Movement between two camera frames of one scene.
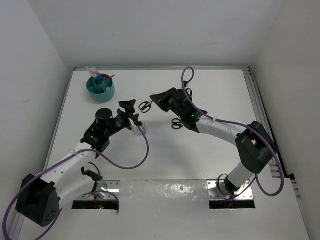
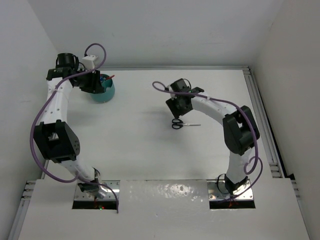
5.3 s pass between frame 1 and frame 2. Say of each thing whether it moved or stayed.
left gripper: moved
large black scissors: stayed
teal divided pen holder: stayed
